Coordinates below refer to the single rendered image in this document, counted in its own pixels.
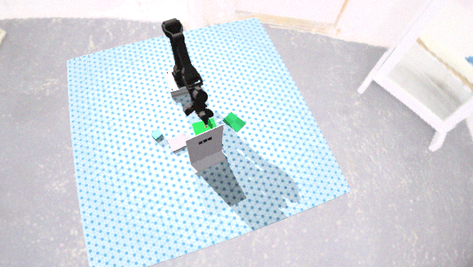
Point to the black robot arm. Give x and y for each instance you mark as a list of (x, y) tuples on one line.
[(183, 71)]

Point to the green square patch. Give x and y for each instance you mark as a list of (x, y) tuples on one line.
[(199, 127)]

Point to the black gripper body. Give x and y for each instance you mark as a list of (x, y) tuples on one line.
[(204, 113)]

